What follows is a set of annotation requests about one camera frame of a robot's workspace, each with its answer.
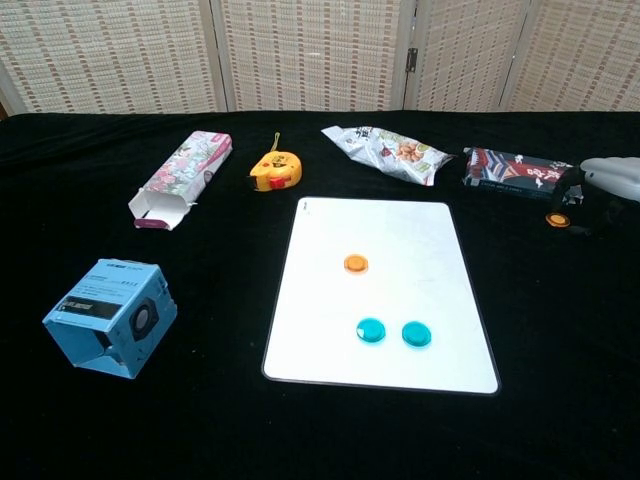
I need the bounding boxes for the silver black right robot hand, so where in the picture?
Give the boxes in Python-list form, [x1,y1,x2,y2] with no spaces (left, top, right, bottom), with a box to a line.
[549,157,640,236]

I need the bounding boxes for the teal magnet disc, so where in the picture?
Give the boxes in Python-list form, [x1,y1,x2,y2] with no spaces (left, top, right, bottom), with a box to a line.
[355,317,388,345]
[401,320,433,349]

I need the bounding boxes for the white rectangular magnetic board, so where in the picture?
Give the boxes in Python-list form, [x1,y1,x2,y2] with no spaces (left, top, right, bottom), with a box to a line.
[261,196,501,396]

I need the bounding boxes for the dark blue red packet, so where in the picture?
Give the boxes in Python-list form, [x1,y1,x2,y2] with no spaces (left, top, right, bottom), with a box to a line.
[462,146,584,204]

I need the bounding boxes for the woven folding screen panel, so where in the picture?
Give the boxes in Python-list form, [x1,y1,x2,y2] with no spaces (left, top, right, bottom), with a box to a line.
[499,0,640,113]
[404,0,531,113]
[209,0,416,113]
[0,0,224,116]

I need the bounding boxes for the silver snack bag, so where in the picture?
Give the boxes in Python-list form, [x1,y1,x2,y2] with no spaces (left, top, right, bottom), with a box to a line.
[320,124,457,187]

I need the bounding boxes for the yellow tape measure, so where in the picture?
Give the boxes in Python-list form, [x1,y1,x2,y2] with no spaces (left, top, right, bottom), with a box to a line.
[248,132,304,192]

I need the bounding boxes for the floral pink carton box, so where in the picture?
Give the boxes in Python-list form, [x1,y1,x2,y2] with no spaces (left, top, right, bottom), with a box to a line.
[127,130,234,232]

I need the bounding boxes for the black velvet tablecloth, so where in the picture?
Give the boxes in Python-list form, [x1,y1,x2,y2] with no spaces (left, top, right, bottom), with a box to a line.
[0,109,640,480]

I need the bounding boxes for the light blue speaker box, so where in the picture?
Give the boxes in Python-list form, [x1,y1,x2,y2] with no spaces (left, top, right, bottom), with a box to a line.
[41,258,179,380]

